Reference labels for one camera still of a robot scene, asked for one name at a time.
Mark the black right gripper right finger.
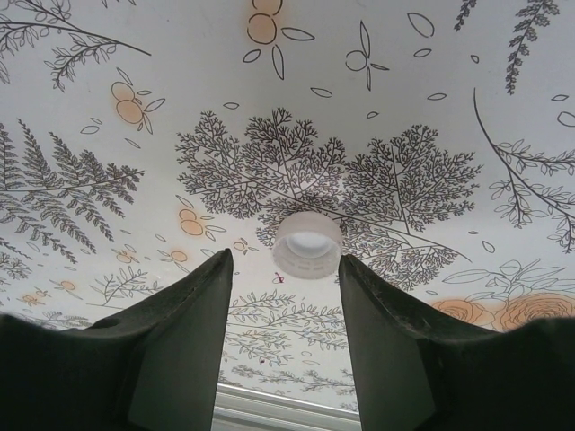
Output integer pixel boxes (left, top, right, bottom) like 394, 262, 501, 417
338, 254, 575, 431

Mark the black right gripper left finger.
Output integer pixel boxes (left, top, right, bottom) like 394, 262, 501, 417
0, 248, 235, 431

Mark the white cap with blue top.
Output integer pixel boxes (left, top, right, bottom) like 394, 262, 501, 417
271, 211, 343, 277

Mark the floral printed tablecloth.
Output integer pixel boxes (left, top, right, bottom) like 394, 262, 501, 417
0, 0, 575, 412

